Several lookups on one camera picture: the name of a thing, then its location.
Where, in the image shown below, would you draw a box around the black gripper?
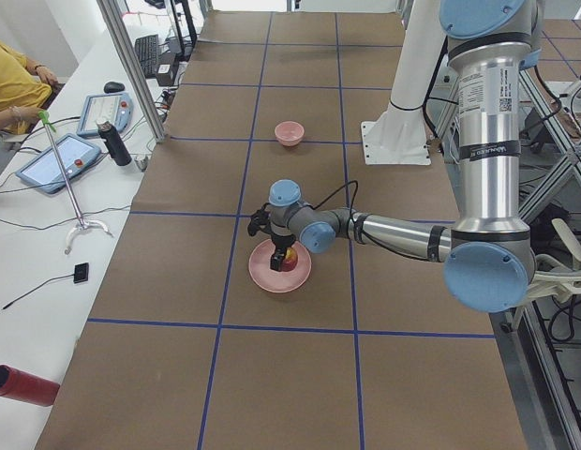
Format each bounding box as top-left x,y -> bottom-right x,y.
270,219 -> 294,271

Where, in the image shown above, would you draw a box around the red apple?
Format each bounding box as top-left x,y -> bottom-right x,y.
281,250 -> 298,272

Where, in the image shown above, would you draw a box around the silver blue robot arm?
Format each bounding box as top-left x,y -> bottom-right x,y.
265,1 -> 544,312

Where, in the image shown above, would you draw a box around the pink plate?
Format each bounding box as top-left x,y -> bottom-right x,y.
248,240 -> 312,293

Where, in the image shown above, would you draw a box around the pink bowl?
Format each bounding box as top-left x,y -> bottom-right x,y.
275,121 -> 305,147

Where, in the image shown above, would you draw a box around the black water bottle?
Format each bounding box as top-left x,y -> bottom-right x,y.
97,118 -> 132,167

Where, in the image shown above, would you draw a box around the small black square device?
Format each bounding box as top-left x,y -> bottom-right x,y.
73,262 -> 90,284

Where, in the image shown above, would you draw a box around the far teach pendant tablet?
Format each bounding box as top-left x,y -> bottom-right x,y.
76,92 -> 133,139

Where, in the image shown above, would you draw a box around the teach pendant tablet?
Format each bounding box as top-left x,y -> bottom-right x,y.
16,133 -> 100,194
76,92 -> 133,139

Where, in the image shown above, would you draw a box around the white side desk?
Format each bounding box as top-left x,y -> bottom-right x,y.
0,27 -> 179,376

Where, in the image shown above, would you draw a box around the black computer mouse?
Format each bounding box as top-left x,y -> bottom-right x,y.
103,82 -> 126,94

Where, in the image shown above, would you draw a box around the black keyboard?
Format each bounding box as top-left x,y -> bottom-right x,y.
134,34 -> 159,79

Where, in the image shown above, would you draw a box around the near teach pendant tablet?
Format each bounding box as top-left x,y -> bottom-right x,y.
16,133 -> 100,194

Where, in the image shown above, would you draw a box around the metal reacher grabber stick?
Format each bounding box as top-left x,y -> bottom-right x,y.
37,110 -> 113,255

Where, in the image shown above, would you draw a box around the red cardboard tube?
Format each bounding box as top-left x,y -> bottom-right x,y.
0,365 -> 60,407

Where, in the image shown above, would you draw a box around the person in yellow shirt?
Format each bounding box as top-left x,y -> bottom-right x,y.
0,40 -> 63,135

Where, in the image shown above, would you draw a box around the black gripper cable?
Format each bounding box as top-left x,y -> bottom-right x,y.
311,180 -> 360,221

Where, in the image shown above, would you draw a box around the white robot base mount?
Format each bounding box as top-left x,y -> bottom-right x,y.
361,0 -> 446,166

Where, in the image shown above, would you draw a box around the aluminium frame truss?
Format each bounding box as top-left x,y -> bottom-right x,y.
514,69 -> 581,226

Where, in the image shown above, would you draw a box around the aluminium frame post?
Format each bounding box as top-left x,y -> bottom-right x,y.
97,0 -> 166,143

